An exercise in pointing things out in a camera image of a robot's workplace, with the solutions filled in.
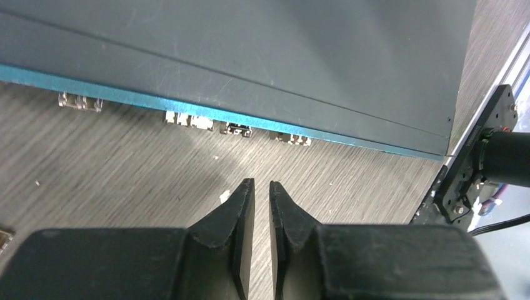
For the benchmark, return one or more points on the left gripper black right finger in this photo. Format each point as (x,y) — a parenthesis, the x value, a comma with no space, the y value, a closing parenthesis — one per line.
(312,260)

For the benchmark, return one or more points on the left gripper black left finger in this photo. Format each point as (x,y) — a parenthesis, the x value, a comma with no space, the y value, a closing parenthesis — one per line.
(208,260)

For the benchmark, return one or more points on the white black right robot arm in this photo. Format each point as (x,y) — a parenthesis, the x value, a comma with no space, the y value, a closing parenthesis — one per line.
(503,157)

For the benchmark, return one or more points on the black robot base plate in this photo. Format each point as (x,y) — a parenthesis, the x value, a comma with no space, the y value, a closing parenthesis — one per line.
(457,186)

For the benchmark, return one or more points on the dark grey network switch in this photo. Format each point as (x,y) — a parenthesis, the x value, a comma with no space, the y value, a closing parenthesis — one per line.
(383,75)

